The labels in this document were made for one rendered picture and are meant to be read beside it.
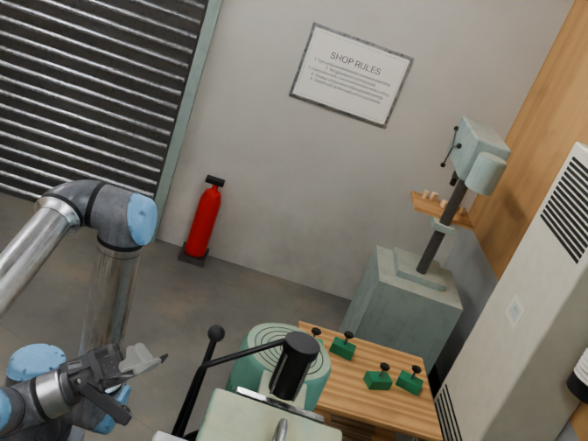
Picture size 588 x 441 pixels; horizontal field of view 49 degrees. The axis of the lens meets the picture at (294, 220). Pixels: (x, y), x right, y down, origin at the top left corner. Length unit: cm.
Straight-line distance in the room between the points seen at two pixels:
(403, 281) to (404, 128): 108
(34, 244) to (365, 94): 287
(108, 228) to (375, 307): 217
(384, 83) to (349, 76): 22
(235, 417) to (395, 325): 262
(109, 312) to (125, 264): 15
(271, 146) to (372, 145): 64
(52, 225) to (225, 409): 71
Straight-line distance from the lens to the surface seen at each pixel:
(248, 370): 119
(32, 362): 197
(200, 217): 423
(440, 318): 360
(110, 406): 138
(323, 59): 402
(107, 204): 160
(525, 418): 280
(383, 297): 351
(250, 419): 104
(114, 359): 137
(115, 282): 168
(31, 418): 140
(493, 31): 414
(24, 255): 150
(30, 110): 445
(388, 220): 438
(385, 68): 405
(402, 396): 303
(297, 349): 104
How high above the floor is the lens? 220
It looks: 24 degrees down
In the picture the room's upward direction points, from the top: 21 degrees clockwise
